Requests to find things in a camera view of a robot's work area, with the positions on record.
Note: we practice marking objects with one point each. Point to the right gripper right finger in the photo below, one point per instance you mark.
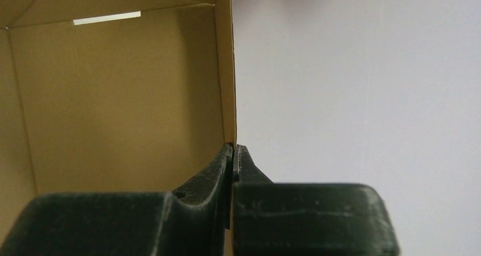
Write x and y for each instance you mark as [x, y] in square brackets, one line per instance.
[306, 218]

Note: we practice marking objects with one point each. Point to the brown cardboard box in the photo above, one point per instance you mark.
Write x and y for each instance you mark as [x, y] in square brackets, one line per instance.
[111, 95]

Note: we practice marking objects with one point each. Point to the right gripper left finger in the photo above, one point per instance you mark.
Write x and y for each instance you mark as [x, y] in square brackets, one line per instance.
[189, 220]

